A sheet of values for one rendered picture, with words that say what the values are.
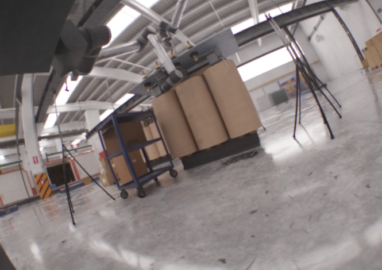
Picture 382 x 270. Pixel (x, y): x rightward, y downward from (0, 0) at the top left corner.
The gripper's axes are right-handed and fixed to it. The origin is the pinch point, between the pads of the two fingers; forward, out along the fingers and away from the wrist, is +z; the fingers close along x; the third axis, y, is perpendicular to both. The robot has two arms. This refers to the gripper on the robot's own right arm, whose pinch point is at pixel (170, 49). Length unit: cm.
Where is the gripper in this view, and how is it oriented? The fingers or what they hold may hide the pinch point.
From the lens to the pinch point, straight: 225.1
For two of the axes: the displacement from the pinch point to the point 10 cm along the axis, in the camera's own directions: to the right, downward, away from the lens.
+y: -7.6, 3.4, 5.6
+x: -5.4, 1.6, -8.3
